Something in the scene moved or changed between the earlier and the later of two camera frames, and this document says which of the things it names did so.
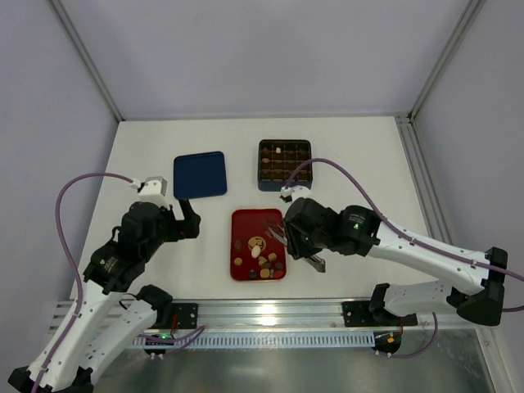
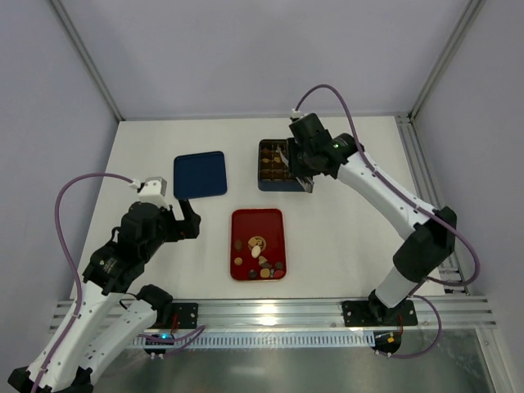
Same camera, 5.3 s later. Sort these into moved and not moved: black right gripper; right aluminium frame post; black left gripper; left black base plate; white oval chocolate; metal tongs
Moved: black right gripper; metal tongs
Not moved: right aluminium frame post; black left gripper; left black base plate; white oval chocolate
